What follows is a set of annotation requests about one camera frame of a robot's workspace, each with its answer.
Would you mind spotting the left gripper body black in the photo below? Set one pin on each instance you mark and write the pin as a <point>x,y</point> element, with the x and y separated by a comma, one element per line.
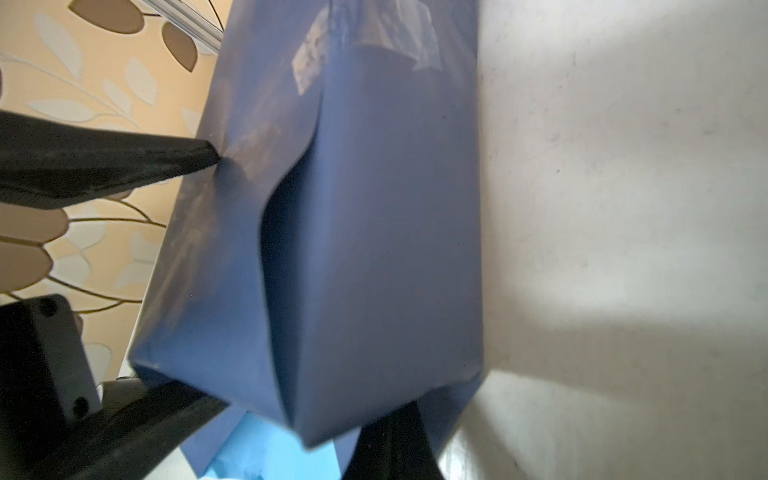
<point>47,388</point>

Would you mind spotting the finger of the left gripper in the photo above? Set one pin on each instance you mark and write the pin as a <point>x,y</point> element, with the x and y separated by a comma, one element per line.
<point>48,165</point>

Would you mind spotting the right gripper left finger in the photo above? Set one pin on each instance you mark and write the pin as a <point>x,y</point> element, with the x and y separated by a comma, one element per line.
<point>136,429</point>

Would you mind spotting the light blue wrapping paper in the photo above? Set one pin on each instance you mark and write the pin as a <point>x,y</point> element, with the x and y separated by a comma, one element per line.
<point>327,271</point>

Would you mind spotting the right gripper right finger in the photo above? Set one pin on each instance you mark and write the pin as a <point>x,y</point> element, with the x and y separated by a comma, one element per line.
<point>395,447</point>

